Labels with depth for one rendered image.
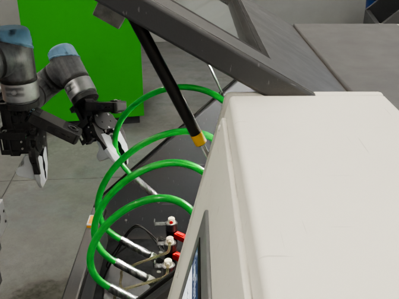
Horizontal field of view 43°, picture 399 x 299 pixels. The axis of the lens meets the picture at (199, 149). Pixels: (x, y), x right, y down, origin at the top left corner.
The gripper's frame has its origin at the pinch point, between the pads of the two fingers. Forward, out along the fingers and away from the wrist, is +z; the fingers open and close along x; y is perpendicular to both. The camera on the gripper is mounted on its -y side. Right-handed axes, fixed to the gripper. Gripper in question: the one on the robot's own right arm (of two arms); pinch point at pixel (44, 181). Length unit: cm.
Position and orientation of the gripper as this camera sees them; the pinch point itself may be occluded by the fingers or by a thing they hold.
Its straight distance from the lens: 121.9
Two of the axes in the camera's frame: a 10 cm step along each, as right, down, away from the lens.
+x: 0.1, 4.3, -9.0
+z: 0.0, 9.0, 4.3
